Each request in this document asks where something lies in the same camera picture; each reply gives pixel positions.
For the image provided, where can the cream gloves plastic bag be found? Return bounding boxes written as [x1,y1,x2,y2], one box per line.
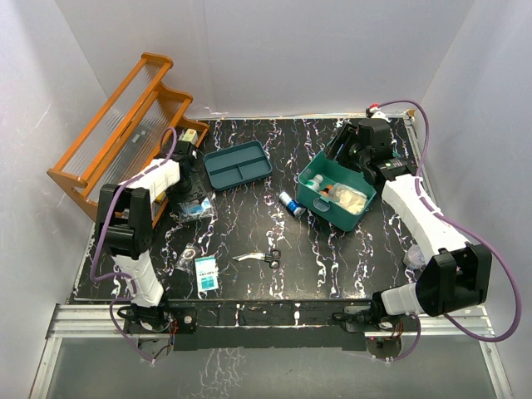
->
[329,183,368,215]

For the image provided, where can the orange wooden shelf rack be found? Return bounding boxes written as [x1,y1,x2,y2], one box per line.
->
[47,52,209,220]

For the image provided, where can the aluminium frame rail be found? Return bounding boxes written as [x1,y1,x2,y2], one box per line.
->
[30,302,513,398]

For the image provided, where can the white bottle green label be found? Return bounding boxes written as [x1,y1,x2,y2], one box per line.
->
[305,175,323,192]

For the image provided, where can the dark teal divided tray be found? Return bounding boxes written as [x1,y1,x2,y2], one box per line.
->
[204,140,273,191]

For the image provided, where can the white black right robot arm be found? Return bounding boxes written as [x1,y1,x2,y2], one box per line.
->
[325,118,492,330]

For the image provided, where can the teal medicine kit box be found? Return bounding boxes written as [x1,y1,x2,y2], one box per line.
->
[296,151,376,232]

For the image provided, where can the black handled scissors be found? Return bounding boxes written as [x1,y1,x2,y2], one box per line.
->
[233,249,281,268]

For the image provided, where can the small clear zip bag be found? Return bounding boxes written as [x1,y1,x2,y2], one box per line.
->
[175,243,200,273]

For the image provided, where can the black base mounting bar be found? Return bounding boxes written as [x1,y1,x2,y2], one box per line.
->
[118,299,415,352]

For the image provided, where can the alcohol wipes plastic bag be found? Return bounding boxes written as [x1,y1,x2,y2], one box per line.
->
[179,196,217,223]

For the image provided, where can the teal white sachet packet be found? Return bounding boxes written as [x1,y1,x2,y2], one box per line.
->
[195,256,219,293]

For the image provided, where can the yellow white small box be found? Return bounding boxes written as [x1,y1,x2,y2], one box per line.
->
[180,128,199,145]

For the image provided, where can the amber bottle orange cap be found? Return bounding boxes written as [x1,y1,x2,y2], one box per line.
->
[319,185,333,197]

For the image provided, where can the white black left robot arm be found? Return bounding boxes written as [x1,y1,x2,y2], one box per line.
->
[96,140,206,332]

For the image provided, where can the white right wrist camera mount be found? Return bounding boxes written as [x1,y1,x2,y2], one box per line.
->
[366,104,391,122]

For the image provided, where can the blue white bandage roll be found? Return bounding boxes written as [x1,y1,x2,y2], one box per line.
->
[278,191,306,218]

